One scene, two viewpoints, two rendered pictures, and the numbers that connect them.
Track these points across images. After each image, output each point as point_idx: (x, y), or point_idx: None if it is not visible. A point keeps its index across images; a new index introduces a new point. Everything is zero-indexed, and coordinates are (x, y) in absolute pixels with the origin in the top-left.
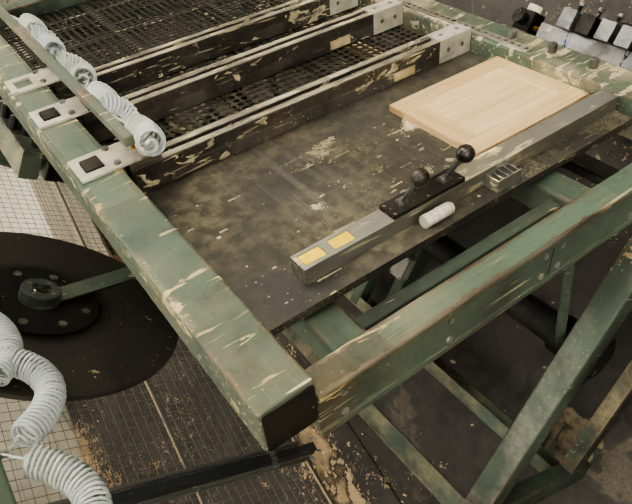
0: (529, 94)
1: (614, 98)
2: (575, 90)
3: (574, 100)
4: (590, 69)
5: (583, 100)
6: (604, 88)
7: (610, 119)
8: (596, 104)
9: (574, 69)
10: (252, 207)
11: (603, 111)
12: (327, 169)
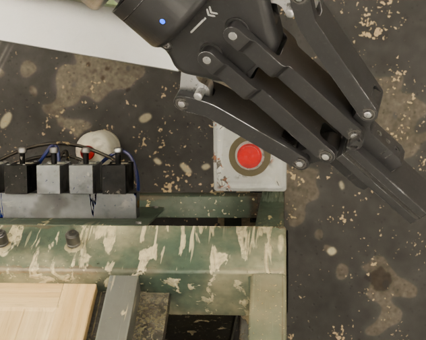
0: (22, 331)
1: (137, 282)
2: (75, 289)
3: (87, 308)
4: (73, 249)
5: (105, 308)
6: (114, 272)
7: (147, 310)
8: (125, 306)
9: (54, 260)
10: None
11: (135, 307)
12: None
